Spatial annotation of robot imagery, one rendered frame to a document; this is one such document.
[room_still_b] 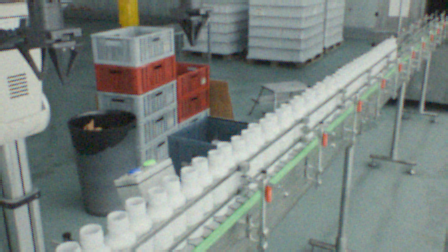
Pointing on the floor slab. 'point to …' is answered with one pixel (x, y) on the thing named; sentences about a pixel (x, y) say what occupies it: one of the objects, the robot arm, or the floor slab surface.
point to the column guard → (128, 13)
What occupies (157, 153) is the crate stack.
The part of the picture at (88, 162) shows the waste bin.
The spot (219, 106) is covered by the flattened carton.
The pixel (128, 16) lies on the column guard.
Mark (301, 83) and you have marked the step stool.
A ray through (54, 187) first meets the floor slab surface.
